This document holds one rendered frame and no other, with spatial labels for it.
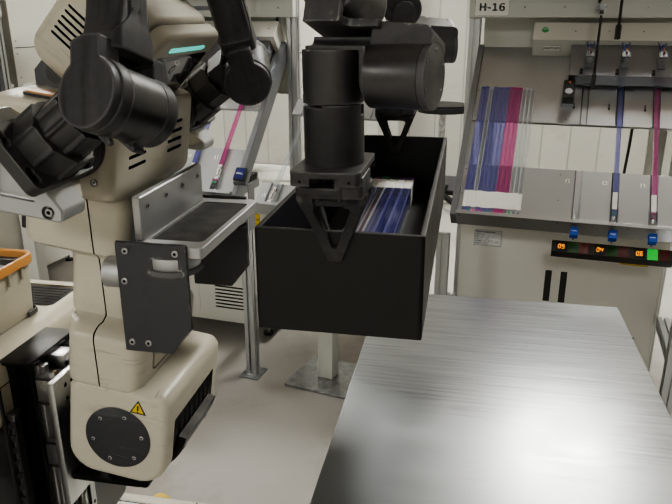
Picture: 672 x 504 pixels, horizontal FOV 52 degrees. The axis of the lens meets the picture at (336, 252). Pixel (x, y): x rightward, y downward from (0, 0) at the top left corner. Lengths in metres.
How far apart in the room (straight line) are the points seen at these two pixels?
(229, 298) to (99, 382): 1.92
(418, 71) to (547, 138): 4.80
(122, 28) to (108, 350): 0.48
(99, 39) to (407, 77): 0.33
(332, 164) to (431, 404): 0.48
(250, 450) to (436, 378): 1.31
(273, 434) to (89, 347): 1.38
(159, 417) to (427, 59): 0.68
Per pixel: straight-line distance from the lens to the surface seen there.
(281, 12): 2.81
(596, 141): 5.38
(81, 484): 1.30
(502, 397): 1.04
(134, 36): 0.79
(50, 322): 1.33
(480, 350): 1.17
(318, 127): 0.63
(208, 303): 3.03
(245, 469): 2.23
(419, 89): 0.59
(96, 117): 0.74
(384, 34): 0.62
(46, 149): 0.81
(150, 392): 1.06
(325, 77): 0.62
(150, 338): 0.98
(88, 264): 1.06
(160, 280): 0.94
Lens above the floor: 1.32
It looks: 19 degrees down
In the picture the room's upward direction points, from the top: straight up
